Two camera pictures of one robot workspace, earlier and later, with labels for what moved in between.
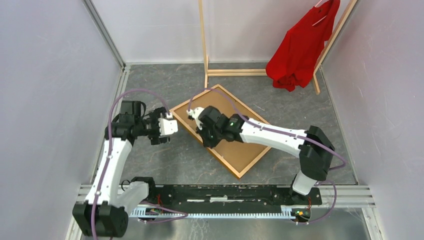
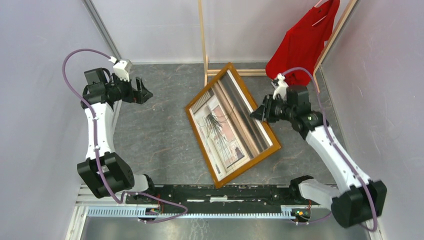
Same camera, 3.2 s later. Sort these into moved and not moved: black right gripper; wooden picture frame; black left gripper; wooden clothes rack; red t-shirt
Moved: black left gripper; wooden picture frame; black right gripper
Not moved: red t-shirt; wooden clothes rack
